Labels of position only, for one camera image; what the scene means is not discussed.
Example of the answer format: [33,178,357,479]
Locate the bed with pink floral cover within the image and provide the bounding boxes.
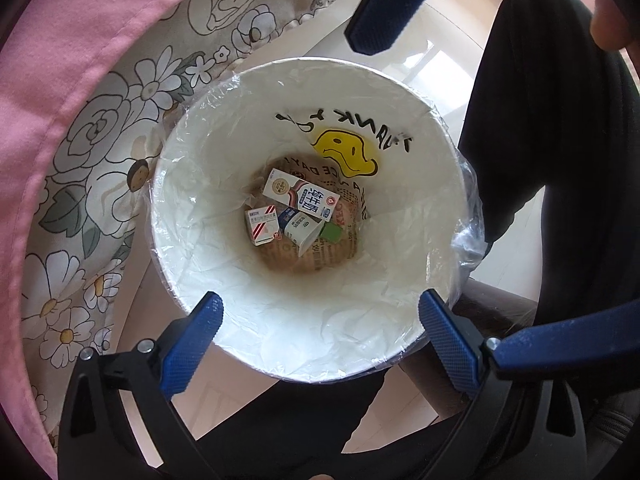
[20,0,383,436]

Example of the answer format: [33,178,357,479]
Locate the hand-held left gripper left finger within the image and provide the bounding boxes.
[57,291,224,480]

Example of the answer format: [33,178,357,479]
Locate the brown printed paper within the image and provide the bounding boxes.
[250,155,372,275]

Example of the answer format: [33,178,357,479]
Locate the white round waste bin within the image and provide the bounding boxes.
[149,55,473,386]

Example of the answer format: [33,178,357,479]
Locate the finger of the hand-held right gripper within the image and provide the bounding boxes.
[487,299,640,382]
[345,0,457,55]

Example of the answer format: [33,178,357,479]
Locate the small white blue box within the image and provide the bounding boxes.
[277,207,321,241]

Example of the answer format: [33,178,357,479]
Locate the person's black pants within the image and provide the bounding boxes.
[192,0,640,480]

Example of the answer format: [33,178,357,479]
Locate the white and blue milk carton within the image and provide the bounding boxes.
[262,167,342,223]

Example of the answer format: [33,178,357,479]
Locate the white red-striped medicine box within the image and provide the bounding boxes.
[244,205,282,247]

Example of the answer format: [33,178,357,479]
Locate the person's right hand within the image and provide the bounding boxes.
[589,0,640,53]

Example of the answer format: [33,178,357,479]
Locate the small white cup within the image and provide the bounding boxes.
[297,220,327,258]

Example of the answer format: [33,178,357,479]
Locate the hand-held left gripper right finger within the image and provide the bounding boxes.
[419,290,588,480]

